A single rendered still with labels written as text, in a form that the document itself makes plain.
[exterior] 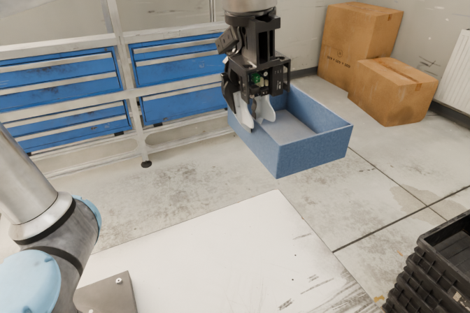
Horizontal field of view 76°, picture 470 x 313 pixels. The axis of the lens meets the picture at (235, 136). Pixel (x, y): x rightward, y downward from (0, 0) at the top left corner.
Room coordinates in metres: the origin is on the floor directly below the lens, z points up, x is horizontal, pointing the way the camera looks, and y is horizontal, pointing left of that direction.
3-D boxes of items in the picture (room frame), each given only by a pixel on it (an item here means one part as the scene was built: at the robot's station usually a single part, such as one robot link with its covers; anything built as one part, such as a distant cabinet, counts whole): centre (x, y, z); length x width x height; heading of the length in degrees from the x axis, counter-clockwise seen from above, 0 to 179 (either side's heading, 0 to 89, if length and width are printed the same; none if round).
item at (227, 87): (0.45, 0.00, 1.20); 0.05 x 0.02 x 0.09; 114
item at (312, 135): (0.49, -0.09, 1.10); 0.20 x 0.15 x 0.07; 25
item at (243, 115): (0.43, -0.02, 1.16); 0.06 x 0.03 x 0.09; 24
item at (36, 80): (1.54, 1.01, 0.60); 0.72 x 0.03 x 0.56; 116
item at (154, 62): (1.88, 0.29, 0.60); 0.72 x 0.03 x 0.56; 116
